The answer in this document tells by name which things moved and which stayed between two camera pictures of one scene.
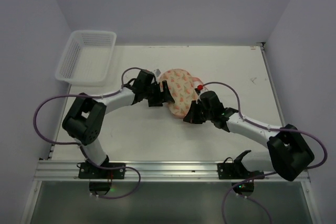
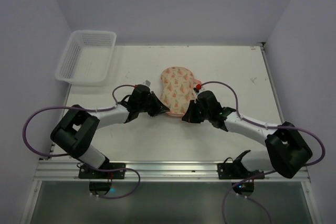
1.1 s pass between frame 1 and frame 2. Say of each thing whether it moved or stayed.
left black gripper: moved
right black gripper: stayed
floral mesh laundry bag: stayed
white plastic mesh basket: stayed
